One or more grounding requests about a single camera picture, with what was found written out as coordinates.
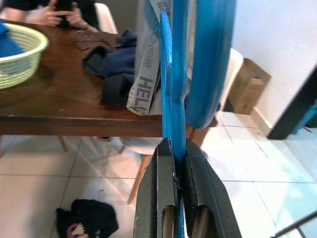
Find white shell chair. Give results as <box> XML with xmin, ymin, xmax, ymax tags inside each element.
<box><xmin>95</xmin><ymin>2</ymin><xmax>119</xmax><ymax>35</ymax></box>

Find blue tape-wrapped plastic hanger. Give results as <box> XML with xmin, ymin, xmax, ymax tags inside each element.
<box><xmin>144</xmin><ymin>0</ymin><xmax>236</xmax><ymax>238</ymax></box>

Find dark brown wooden table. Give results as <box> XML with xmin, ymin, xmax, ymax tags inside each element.
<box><xmin>0</xmin><ymin>21</ymin><xmax>220</xmax><ymax>139</ymax></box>

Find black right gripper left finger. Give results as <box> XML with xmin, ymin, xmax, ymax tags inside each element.
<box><xmin>132</xmin><ymin>138</ymin><xmax>179</xmax><ymax>238</ymax></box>

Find brown cardboard box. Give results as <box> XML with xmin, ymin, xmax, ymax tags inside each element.
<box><xmin>227</xmin><ymin>58</ymin><xmax>272</xmax><ymax>116</ymax></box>

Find grey shorts with lettered waistband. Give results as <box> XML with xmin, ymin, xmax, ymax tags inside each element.
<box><xmin>125</xmin><ymin>0</ymin><xmax>199</xmax><ymax>117</ymax></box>

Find white chair with wooden legs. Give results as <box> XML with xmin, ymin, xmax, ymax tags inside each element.
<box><xmin>100</xmin><ymin>48</ymin><xmax>245</xmax><ymax>205</ymax></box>

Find bright blue garment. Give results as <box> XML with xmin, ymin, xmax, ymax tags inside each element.
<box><xmin>0</xmin><ymin>19</ymin><xmax>26</xmax><ymax>60</ymax></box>

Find black garment with print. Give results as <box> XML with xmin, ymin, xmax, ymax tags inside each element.
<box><xmin>55</xmin><ymin>198</ymin><xmax>119</xmax><ymax>238</ymax></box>

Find light green woven basket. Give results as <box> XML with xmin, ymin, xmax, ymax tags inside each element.
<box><xmin>0</xmin><ymin>22</ymin><xmax>50</xmax><ymax>90</ymax></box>

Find black door frame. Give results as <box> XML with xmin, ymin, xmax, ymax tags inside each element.
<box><xmin>266</xmin><ymin>53</ymin><xmax>317</xmax><ymax>141</ymax></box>

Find person in black shirt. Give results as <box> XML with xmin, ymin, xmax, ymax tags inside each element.
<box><xmin>0</xmin><ymin>0</ymin><xmax>100</xmax><ymax>32</ymax></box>

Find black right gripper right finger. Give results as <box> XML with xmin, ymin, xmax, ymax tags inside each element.
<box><xmin>182</xmin><ymin>139</ymin><xmax>243</xmax><ymax>238</ymax></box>

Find black crumpled garment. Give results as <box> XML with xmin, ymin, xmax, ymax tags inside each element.
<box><xmin>83</xmin><ymin>28</ymin><xmax>139</xmax><ymax>109</ymax></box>

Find black phone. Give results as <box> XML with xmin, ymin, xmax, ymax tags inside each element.
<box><xmin>54</xmin><ymin>0</ymin><xmax>74</xmax><ymax>28</ymax></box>

